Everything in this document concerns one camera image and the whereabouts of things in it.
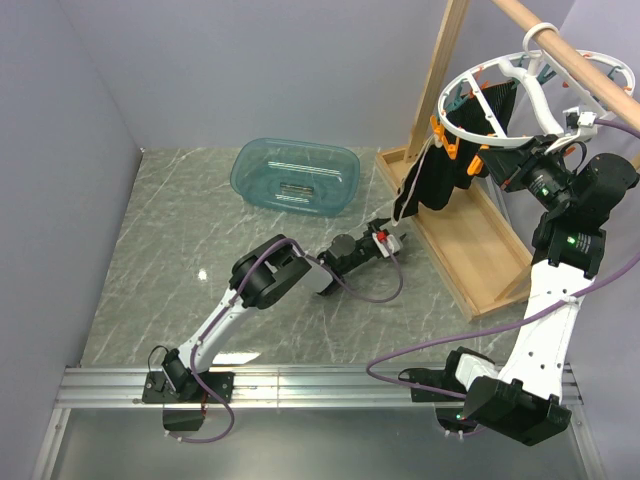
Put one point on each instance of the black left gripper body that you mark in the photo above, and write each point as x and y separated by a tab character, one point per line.
365	251

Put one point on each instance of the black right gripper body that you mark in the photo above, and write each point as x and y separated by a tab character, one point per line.
547	181

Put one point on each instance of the orange hanger clip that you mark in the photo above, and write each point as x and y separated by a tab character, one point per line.
439	131
476	165

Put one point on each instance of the black underwear beige waistband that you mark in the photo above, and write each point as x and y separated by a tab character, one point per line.
432	179

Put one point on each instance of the white round clip hanger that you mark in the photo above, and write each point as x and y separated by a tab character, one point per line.
530	95

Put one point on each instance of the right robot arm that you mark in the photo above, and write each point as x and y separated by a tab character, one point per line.
522	399

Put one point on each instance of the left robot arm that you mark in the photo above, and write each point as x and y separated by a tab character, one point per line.
258	280

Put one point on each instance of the black hanging underwear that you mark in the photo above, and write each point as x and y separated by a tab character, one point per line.
470	116

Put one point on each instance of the teal hanger clip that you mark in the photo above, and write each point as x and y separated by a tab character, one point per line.
456	103

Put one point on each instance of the teal transparent plastic bin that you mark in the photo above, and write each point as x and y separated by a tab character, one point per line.
295	176

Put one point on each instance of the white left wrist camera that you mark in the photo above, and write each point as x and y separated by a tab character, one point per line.
382	243

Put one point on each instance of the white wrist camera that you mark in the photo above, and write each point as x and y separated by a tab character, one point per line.
580	127
382	243

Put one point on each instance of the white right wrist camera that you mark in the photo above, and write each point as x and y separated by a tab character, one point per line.
580	127

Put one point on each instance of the wooden drying rack frame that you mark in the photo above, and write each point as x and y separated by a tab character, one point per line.
475	250

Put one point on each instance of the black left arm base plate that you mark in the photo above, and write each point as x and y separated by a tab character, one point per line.
158	390

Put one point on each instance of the aluminium mounting rail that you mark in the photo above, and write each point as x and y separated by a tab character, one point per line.
292	422

